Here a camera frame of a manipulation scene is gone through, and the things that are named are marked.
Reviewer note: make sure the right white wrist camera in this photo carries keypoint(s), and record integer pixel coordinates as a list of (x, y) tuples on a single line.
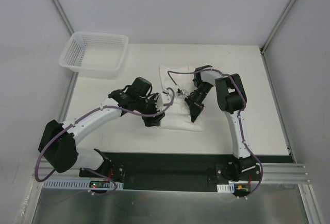
[(181, 93)]

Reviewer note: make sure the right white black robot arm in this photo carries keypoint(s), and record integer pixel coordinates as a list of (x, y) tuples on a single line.
[(231, 99)]

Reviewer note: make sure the aluminium frame rail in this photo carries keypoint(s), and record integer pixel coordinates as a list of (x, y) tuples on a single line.
[(278, 170)]

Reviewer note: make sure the white perforated plastic basket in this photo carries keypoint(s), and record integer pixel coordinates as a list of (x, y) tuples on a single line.
[(95, 55)]

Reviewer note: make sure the white t shirt robot print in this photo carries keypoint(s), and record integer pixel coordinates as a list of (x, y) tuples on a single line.
[(177, 117)]

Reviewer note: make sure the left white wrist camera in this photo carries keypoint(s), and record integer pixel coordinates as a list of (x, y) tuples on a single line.
[(163, 101)]

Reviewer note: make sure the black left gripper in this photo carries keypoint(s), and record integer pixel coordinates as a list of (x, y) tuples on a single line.
[(150, 108)]

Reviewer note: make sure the slotted cable duct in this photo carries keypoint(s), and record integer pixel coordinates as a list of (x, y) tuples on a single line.
[(82, 184), (226, 188)]

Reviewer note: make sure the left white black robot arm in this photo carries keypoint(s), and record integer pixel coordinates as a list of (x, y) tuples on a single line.
[(59, 140)]

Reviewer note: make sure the left slotted cable duct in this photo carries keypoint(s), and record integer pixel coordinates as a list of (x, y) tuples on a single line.
[(82, 184)]

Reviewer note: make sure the right slotted cable duct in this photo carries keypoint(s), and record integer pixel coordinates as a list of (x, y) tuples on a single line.
[(226, 188)]

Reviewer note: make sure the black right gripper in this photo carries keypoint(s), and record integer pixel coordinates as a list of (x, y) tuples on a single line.
[(194, 103)]

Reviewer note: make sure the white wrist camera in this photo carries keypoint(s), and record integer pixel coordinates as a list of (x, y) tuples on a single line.
[(163, 101), (181, 93)]

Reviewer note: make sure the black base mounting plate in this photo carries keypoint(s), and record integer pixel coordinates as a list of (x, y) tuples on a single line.
[(173, 172)]

